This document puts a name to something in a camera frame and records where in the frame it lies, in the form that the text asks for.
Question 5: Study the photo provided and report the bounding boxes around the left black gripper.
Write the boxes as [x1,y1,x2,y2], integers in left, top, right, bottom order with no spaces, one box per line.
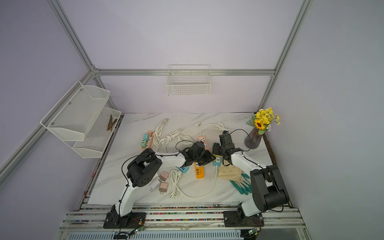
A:
[193,150,215,167]

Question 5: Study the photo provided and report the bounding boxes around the orange power strip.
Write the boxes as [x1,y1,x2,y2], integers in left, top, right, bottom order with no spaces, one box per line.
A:
[195,163,205,179]

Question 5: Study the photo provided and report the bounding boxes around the pink charger plug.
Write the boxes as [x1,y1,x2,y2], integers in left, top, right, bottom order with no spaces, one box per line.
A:
[159,182,169,194]
[159,171,169,182]

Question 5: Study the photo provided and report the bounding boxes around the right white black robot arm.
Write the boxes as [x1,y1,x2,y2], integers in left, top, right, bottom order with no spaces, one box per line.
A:
[219,131,290,217]

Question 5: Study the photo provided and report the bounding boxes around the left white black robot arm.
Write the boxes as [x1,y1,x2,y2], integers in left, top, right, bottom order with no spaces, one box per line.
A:
[111,142,216,219]

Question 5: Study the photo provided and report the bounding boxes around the pink power strip right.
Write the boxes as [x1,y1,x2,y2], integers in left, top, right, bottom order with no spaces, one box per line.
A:
[198,136,210,151]

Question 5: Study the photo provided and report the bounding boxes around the pink power strip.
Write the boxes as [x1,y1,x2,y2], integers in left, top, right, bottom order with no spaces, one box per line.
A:
[198,136,210,151]
[141,131,155,151]

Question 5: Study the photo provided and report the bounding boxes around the small blue power strip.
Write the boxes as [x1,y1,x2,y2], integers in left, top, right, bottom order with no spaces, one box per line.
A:
[213,155,222,167]

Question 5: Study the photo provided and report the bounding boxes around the beige work glove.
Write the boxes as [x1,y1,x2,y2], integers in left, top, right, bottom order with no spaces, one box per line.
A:
[218,165,242,182]

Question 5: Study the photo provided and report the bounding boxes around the dark purple glass vase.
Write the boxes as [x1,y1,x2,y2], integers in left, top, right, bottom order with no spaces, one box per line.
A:
[244,128,263,150]

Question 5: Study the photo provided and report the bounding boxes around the green rubber glove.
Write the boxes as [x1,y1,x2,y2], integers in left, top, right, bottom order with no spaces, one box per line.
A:
[230,173,252,195]

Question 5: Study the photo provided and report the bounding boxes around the yellow artificial flower bouquet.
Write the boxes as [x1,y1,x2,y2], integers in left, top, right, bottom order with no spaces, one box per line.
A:
[246,108,281,135]

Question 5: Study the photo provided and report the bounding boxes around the pink power strip left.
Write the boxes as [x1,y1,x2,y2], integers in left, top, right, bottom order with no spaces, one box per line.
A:
[141,131,155,151]

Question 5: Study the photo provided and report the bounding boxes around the brown twigs on shelf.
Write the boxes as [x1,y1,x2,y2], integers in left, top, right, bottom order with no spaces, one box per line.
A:
[107,115,118,131]

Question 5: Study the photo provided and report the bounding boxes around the white two-tier mesh shelf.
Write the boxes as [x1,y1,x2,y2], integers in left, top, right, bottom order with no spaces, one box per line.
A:
[40,81,122,159]

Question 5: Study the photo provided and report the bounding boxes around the coiled white cable front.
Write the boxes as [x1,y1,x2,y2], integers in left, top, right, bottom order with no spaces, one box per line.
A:
[168,166,219,199]

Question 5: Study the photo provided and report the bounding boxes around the white tangled cable back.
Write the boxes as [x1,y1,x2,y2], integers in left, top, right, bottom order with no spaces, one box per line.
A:
[152,117,232,149]

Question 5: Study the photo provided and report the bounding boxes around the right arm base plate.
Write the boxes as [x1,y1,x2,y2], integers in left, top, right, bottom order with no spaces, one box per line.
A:
[223,211,265,227]

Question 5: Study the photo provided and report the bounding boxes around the white wire wall basket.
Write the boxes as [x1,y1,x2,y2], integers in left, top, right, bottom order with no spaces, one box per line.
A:
[166,65,212,96]

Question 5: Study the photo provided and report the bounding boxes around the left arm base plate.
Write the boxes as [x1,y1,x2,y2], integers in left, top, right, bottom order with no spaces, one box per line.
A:
[103,212,147,229]

